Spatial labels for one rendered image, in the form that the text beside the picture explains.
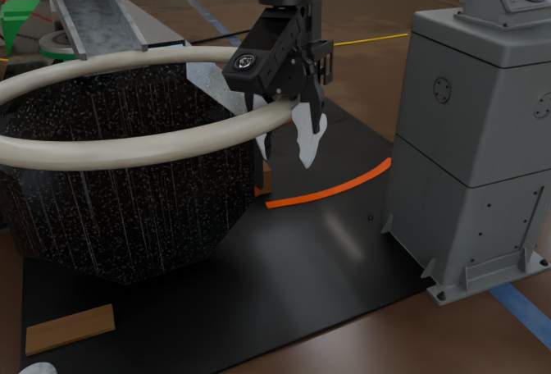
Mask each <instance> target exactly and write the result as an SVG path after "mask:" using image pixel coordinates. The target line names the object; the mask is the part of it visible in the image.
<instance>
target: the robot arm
mask: <svg viewBox="0 0 551 374"><path fill-rule="evenodd" d="M258 3H259V4H262V5H269V6H273V7H267V8H265V10H264V11H263V13H262V14H261V15H260V16H259V18H258V19H257V21H256V23H255V24H254V25H253V27H252V29H251V30H250V31H249V32H248V34H247V35H246V37H245V38H244V40H243V42H242V43H241V44H240V45H239V47H238V48H237V50H236V51H235V53H234V55H233V56H232V57H231V59H230V60H229V61H228V63H227V64H226V66H225V67H224V69H223V70H222V72H221V73H222V75H223V76H224V78H225V81H226V83H227V84H228V86H229V88H230V91H236V92H242V93H244V98H245V103H246V108H247V112H251V111H253V110H256V109H258V108H260V107H263V106H266V105H267V104H269V103H272V102H274V101H275V100H276V95H277V94H281V95H287V96H288V98H289V100H290V101H294V100H295V99H296V98H298V95H299V94H300V103H299V104H298V105H297V106H296V107H295V108H294V109H293V110H292V111H291V116H292V120H293V122H294V124H295V125H296V126H297V130H298V138H297V142H298V145H299V147H300V149H299V156H298V158H299V160H300V161H301V163H302V164H303V166H304V168H306V169H307V168H309V167H310V166H311V164H312V161H313V160H314V158H315V156H316V151H317V147H318V143H319V139H320V138H321V136H322V135H323V133H324V132H325V130H326V127H327V119H326V115H325V114H323V109H324V104H325V95H324V90H323V88H322V87H321V85H320V83H321V75H323V74H324V75H323V85H327V84H329V83H330V82H331V81H332V80H333V56H334V40H329V39H322V38H321V9H322V0H258ZM328 54H330V73H329V74H326V72H327V55H328ZM322 58H324V66H321V59H322ZM271 133H272V131H270V132H267V133H265V134H264V135H261V136H258V137H257V138H255V139H256V141H257V145H258V147H259V148H260V150H261V153H262V156H263V157H264V158H265V159H266V160H268V159H270V154H271V138H270V137H271Z"/></svg>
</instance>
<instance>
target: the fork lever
mask: <svg viewBox="0 0 551 374"><path fill-rule="evenodd" d="M52 2H53V4H54V6H55V8H56V10H57V14H58V16H59V18H60V20H61V23H62V26H63V28H64V30H65V32H66V36H67V38H68V40H69V42H70V44H71V47H72V50H73V52H74V54H75V57H76V59H80V60H81V61H88V59H87V57H94V56H98V55H103V54H109V53H115V52H127V51H134V50H141V51H142V52H147V51H148V44H147V42H146V41H145V39H144V38H143V36H142V35H141V33H140V31H139V29H138V27H137V26H136V24H135V23H134V21H133V20H132V18H131V16H130V14H129V12H128V11H127V10H126V8H125V6H124V5H123V3H122V1H121V0H52ZM148 66H149V65H148ZM148 66H134V67H127V68H121V69H116V70H111V71H104V72H98V73H94V74H91V75H101V74H106V73H111V72H116V71H125V70H131V69H136V68H141V67H148ZM91 75H84V77H87V76H91Z"/></svg>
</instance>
